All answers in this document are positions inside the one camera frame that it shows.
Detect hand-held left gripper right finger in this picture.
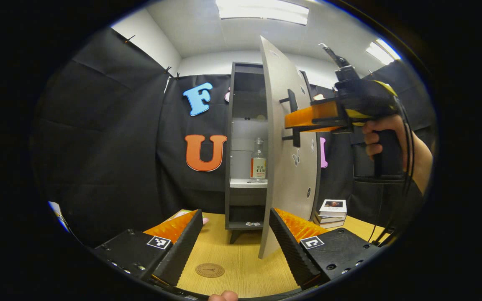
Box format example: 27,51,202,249
269,208,382,291

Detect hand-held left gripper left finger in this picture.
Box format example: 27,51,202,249
95,209,204,289

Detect black door handle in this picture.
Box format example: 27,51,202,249
279,89,301,148

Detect round brown coaster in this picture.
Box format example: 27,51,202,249
195,263,226,278

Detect dark grey cabinet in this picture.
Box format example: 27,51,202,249
224,62,322,245

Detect clear glass bottle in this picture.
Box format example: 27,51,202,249
250,138,267,184

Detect pink plush toy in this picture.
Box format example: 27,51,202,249
168,209,210,225

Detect dark book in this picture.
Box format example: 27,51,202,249
315,218,345,229
314,211,346,224

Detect small ceiling light panel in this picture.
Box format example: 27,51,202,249
366,38,401,65

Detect large ceiling light panel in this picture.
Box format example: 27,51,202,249
216,0,309,26

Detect black backdrop cloth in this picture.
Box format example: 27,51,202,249
32,27,434,247

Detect black cable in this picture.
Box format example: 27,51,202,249
369,94,416,245

